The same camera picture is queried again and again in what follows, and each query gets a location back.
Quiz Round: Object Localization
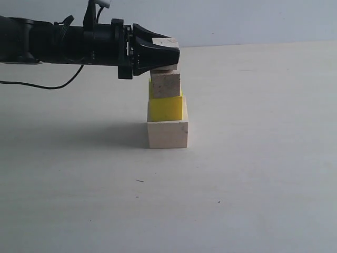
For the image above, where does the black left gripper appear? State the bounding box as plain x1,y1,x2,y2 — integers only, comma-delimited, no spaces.
111,18,180,80

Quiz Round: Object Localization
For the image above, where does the small wooden cube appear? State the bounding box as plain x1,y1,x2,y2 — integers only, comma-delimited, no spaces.
150,37,180,74

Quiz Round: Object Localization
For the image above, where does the yellow cube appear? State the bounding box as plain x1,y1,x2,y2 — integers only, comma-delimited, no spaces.
148,79,183,122

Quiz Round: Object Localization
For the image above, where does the medium wooden cube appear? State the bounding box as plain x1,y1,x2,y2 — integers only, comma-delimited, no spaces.
150,70,181,99

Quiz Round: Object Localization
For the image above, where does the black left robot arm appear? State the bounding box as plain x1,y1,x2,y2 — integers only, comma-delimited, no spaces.
1,16,180,80

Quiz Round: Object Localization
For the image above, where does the large wooden cube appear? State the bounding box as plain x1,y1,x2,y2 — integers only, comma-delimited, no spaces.
147,96,189,149

